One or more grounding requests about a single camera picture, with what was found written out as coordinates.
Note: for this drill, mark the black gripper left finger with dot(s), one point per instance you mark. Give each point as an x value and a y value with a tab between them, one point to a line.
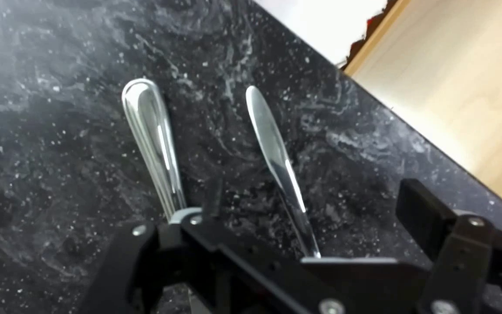
140	258

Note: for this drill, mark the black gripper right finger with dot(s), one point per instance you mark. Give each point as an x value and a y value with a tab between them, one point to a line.
431	223

